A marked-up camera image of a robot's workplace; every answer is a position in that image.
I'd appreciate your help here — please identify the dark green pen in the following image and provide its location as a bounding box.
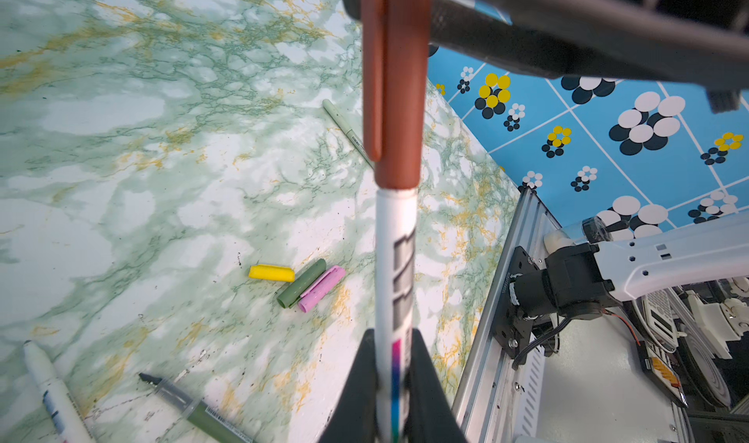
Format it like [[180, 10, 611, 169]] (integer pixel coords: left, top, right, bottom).
[[138, 373, 254, 443]]

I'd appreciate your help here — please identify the white marker pen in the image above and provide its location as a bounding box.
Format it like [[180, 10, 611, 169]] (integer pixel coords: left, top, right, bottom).
[[374, 189, 417, 442]]

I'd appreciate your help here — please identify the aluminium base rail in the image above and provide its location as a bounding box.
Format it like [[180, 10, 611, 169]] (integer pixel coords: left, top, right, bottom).
[[453, 189, 560, 442]]

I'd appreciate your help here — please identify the light green pen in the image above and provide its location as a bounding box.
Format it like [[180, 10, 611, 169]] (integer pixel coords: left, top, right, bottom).
[[323, 99, 375, 169]]

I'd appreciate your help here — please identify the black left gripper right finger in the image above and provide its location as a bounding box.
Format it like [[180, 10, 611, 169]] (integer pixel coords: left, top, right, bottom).
[[406, 328, 466, 443]]

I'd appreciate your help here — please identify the white pen yellow tip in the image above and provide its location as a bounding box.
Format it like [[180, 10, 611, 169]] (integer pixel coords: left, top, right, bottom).
[[23, 341, 96, 443]]

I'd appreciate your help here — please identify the green pen cap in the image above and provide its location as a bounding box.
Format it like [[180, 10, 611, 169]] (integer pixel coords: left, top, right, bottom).
[[276, 259, 328, 308]]

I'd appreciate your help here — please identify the brown pen cap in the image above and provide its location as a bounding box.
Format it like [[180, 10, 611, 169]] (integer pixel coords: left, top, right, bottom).
[[361, 0, 431, 189]]

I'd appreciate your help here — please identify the pink pen cap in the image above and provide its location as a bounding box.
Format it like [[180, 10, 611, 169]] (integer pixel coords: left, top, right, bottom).
[[298, 265, 346, 312]]

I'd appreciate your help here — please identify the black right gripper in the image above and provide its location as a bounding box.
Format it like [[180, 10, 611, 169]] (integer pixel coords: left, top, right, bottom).
[[335, 0, 749, 113]]

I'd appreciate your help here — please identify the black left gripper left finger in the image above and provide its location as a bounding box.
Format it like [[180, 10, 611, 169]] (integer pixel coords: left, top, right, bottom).
[[319, 329, 378, 443]]

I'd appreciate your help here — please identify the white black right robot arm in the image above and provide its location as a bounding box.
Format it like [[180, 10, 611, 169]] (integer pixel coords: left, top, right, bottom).
[[343, 0, 748, 322]]

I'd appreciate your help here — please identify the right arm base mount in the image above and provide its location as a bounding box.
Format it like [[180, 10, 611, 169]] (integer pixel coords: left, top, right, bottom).
[[492, 246, 556, 359]]

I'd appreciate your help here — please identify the yellow pen cap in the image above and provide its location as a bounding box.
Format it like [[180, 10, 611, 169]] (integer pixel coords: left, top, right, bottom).
[[248, 265, 296, 283]]

